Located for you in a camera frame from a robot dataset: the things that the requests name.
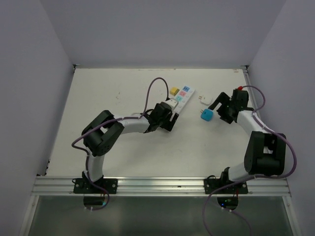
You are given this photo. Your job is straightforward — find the white plug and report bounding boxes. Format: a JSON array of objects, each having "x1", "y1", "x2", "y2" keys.
[{"x1": 198, "y1": 94, "x2": 213, "y2": 106}]

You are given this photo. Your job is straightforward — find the blue plug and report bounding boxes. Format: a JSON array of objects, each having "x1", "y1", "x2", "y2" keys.
[{"x1": 200, "y1": 109, "x2": 214, "y2": 121}]

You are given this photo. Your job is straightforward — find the white power strip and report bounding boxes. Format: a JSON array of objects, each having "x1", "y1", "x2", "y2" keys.
[{"x1": 173, "y1": 86, "x2": 195, "y2": 114}]

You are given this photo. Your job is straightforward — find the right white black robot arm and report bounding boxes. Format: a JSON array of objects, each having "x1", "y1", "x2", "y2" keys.
[{"x1": 208, "y1": 88, "x2": 286, "y2": 193}]

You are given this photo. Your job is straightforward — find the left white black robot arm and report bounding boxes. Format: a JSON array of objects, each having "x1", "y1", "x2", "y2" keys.
[{"x1": 82, "y1": 99, "x2": 178, "y2": 193}]

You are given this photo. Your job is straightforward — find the yellow plug block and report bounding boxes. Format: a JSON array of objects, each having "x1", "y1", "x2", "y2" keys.
[{"x1": 169, "y1": 87, "x2": 180, "y2": 96}]

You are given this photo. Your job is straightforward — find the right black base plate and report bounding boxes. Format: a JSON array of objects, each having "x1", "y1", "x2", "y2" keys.
[{"x1": 203, "y1": 178, "x2": 249, "y2": 195}]

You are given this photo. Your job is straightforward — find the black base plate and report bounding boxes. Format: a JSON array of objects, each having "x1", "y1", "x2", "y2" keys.
[
  {"x1": 72, "y1": 177, "x2": 118, "y2": 194},
  {"x1": 203, "y1": 178, "x2": 249, "y2": 195}
]

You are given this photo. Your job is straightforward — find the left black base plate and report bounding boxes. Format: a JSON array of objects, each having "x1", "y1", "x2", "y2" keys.
[{"x1": 72, "y1": 177, "x2": 118, "y2": 194}]

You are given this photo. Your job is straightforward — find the aluminium front rail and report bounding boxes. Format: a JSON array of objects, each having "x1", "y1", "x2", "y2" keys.
[{"x1": 31, "y1": 176, "x2": 290, "y2": 197}]

